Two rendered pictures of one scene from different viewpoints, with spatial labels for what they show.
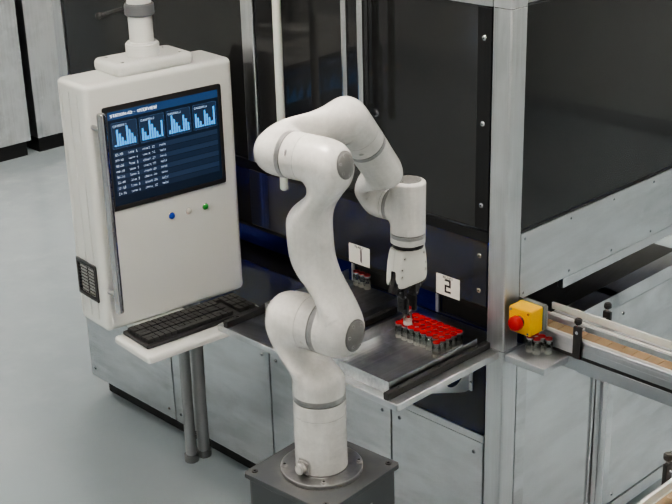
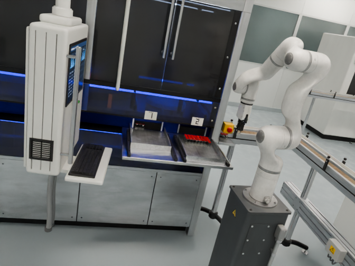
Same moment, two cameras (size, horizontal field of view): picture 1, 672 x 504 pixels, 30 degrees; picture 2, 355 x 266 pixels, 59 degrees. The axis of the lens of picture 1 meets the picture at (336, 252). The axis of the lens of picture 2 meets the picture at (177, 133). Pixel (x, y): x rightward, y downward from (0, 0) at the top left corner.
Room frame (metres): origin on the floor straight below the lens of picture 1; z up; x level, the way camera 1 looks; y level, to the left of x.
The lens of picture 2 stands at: (2.18, 1.61, 1.70)
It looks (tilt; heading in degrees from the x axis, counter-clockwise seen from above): 20 degrees down; 300
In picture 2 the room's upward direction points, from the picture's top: 12 degrees clockwise
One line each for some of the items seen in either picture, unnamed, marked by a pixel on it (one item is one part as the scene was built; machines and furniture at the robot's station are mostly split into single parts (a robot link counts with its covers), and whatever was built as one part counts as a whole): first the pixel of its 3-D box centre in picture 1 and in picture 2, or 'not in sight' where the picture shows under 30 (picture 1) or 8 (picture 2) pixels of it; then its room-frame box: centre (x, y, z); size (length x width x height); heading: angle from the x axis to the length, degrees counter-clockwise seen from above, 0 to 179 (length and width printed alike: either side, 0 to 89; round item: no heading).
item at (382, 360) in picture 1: (398, 350); (199, 148); (3.01, -0.16, 0.90); 0.34 x 0.26 x 0.04; 133
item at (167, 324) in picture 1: (192, 318); (88, 158); (3.42, 0.44, 0.82); 0.40 x 0.14 x 0.02; 129
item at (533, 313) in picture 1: (527, 317); (227, 127); (2.99, -0.50, 1.00); 0.08 x 0.07 x 0.07; 134
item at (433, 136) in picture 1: (428, 108); (200, 51); (3.21, -0.26, 1.51); 0.43 x 0.01 x 0.59; 44
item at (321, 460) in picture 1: (320, 432); (264, 183); (2.49, 0.05, 0.95); 0.19 x 0.19 x 0.18
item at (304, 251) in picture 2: not in sight; (284, 245); (2.35, -0.86, 0.07); 0.50 x 0.08 x 0.14; 44
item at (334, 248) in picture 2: not in sight; (335, 250); (2.03, -0.43, 0.50); 0.12 x 0.05 x 0.09; 134
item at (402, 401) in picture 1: (363, 336); (174, 146); (3.16, -0.07, 0.87); 0.70 x 0.48 x 0.02; 44
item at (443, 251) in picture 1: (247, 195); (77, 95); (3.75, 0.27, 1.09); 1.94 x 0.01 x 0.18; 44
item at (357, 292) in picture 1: (338, 302); (149, 136); (3.33, 0.00, 0.90); 0.34 x 0.26 x 0.04; 134
